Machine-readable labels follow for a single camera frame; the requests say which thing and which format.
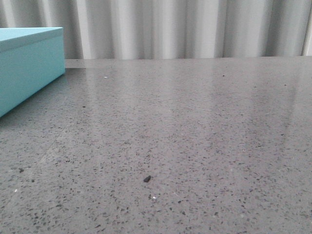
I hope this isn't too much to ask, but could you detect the light blue storage box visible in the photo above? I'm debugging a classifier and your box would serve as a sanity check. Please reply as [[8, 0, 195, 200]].
[[0, 27, 65, 116]]

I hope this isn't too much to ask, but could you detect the small black debris piece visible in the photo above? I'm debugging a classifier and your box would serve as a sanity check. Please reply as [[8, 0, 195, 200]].
[[143, 175, 151, 182]]

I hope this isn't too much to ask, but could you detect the white pleated curtain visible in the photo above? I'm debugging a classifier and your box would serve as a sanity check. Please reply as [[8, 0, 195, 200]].
[[0, 0, 312, 59]]

